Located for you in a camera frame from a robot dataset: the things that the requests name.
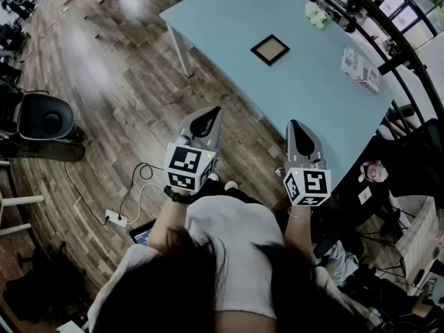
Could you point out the light blue table top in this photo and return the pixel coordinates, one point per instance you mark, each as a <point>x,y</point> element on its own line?
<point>243,92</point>

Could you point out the person's shoe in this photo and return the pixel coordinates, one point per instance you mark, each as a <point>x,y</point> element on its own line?
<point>231,185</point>
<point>213,178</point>

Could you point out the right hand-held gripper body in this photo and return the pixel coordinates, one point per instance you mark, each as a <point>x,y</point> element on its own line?
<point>315,186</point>

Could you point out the person's right shoe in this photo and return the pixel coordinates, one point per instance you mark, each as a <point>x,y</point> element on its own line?
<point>231,185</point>

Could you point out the black picture frame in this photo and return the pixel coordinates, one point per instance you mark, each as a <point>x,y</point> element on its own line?
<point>270,50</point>

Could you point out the person's white shirt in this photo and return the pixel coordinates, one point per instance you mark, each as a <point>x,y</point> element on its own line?
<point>236,238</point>

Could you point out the small white card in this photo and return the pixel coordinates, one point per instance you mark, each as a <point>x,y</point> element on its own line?
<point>365,195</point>

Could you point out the black wristband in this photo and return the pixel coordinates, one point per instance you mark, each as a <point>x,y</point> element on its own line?
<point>177,196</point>

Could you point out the person's left forearm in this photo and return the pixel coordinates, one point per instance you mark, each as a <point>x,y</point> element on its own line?
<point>166,220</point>

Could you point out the black office chair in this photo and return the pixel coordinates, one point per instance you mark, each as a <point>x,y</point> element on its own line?
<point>45,120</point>

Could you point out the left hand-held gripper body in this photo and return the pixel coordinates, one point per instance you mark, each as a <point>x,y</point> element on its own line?
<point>182,165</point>

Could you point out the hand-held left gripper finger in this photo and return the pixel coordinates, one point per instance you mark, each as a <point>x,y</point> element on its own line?
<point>216,132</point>
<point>187,125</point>

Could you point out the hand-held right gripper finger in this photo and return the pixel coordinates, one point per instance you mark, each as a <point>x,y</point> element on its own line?
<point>318,148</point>
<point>289,141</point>

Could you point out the black metal railing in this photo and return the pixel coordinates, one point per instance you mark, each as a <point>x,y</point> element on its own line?
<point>414,52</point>

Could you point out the white power strip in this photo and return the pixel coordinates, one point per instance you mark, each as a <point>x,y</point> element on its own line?
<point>116,219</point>

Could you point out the pink toy figure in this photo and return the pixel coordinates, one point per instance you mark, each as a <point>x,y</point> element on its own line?
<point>374,172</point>

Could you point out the person's left shoe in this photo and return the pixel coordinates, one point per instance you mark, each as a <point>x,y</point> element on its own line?
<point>213,178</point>

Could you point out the white flower bunch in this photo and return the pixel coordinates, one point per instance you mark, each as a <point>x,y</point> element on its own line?
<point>317,14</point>

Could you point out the person's right forearm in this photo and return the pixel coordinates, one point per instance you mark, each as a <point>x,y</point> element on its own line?
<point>298,231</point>

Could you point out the person's black trousers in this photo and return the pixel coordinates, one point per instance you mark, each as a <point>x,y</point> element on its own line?
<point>239,194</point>

